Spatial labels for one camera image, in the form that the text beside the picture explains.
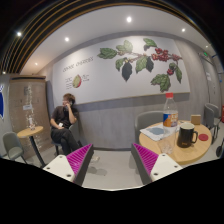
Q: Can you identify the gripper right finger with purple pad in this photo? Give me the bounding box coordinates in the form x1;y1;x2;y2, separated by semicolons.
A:
131;143;182;185

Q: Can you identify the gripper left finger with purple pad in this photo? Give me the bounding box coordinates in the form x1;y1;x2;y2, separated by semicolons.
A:
44;144;94;186

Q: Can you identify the clear plastic water bottle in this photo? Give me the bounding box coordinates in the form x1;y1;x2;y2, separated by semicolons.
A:
163;92;178;136

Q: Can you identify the clear glass cup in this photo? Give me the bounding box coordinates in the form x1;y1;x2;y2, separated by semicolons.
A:
158;134;175;154

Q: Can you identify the white paper sheet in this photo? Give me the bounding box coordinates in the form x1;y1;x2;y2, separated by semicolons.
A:
140;124;180;141

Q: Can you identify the round wooden table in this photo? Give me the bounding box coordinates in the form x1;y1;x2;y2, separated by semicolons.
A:
139;124;212;165

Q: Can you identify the black mug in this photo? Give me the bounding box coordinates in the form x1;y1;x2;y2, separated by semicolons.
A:
177;122;198;148

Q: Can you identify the grey armchair behind table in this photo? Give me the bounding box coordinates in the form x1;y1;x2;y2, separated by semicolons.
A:
134;111;163;143

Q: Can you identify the seated person in black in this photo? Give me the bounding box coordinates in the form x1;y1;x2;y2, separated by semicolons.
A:
50;93;79;155

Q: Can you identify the small round side table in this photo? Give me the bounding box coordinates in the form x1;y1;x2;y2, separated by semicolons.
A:
17;126;46;167

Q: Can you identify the item on side table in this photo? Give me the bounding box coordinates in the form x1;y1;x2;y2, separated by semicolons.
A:
28;116;35;130

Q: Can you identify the red round coaster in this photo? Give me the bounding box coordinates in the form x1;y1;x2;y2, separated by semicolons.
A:
198;134;208;141

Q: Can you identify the small wooden box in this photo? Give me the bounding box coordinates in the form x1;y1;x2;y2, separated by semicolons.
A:
191;115;201;125

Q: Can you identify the green-grey chair at left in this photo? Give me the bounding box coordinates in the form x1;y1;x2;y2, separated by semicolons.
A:
3;132;24;161

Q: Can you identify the grey chair at right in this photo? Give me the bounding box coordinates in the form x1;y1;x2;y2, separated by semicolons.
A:
204;103;221;141

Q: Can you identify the wooden slatted wall panel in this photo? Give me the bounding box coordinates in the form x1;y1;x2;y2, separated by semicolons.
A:
9;76;51;152

